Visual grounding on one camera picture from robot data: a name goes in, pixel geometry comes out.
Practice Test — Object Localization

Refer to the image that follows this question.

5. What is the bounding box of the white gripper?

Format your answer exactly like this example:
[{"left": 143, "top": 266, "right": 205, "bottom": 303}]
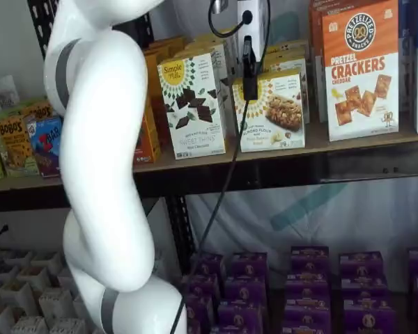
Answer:
[{"left": 236, "top": 0, "right": 268, "bottom": 101}]

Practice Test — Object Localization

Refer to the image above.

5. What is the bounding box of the Simple Mills almond bars box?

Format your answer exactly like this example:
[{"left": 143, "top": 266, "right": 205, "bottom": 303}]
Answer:
[
  {"left": 261, "top": 51, "right": 309, "bottom": 65},
  {"left": 232, "top": 69, "right": 307, "bottom": 153},
  {"left": 264, "top": 39, "right": 310, "bottom": 56},
  {"left": 257, "top": 61, "right": 310, "bottom": 125}
]

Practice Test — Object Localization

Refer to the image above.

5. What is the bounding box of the Simple Mills Sweet Thins box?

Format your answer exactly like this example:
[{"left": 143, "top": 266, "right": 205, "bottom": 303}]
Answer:
[
  {"left": 203, "top": 26, "right": 238, "bottom": 76},
  {"left": 189, "top": 33, "right": 238, "bottom": 81},
  {"left": 157, "top": 51, "right": 227, "bottom": 160},
  {"left": 180, "top": 41, "right": 236, "bottom": 140}
]

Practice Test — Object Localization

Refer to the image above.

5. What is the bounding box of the orange Pretzel Crackers cheddar box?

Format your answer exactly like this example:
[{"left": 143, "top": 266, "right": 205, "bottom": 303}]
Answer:
[
  {"left": 308, "top": 0, "right": 325, "bottom": 123},
  {"left": 322, "top": 0, "right": 401, "bottom": 143}
]

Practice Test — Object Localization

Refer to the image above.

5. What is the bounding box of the orange Revival cracker box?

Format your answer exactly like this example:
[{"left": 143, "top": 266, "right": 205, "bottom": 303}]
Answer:
[{"left": 132, "top": 95, "right": 161, "bottom": 164}]

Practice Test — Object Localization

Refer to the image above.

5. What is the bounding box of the orange Bobo's snack box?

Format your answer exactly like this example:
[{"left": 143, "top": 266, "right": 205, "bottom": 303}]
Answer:
[
  {"left": 0, "top": 114, "right": 39, "bottom": 177},
  {"left": 20, "top": 102, "right": 54, "bottom": 119}
]

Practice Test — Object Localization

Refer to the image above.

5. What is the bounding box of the blue purple Zbar box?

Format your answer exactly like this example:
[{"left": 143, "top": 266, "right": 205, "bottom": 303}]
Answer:
[{"left": 26, "top": 116, "right": 63, "bottom": 178}]

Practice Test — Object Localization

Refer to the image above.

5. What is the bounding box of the white patterned box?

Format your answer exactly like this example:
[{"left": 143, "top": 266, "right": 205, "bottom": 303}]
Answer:
[
  {"left": 10, "top": 315, "right": 49, "bottom": 334},
  {"left": 38, "top": 287, "right": 74, "bottom": 328},
  {"left": 48, "top": 317, "right": 88, "bottom": 334}
]

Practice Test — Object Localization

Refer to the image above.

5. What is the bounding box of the white cloth backdrop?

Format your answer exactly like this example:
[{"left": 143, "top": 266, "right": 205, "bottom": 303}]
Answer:
[{"left": 149, "top": 0, "right": 418, "bottom": 276}]

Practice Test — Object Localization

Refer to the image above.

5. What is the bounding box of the black cable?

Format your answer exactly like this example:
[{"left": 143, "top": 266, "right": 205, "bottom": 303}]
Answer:
[{"left": 169, "top": 0, "right": 272, "bottom": 334}]

